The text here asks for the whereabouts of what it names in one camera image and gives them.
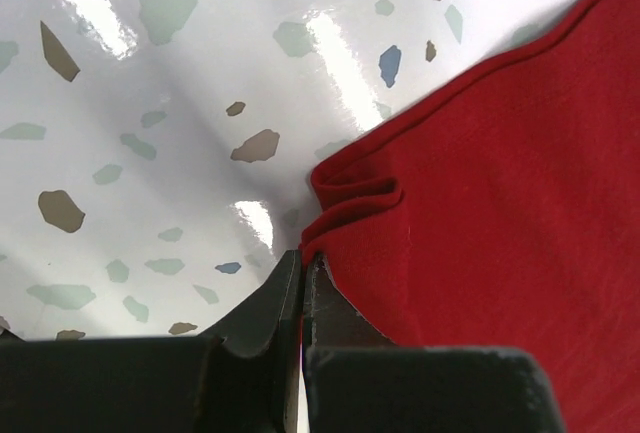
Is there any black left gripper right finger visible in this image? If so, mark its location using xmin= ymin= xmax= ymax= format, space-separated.
xmin=303 ymin=257 xmax=566 ymax=432

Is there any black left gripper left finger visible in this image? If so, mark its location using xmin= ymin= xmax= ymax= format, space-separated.
xmin=1 ymin=251 xmax=303 ymax=432

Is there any red t shirt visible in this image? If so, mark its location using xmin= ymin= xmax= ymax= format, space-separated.
xmin=301 ymin=0 xmax=639 ymax=432

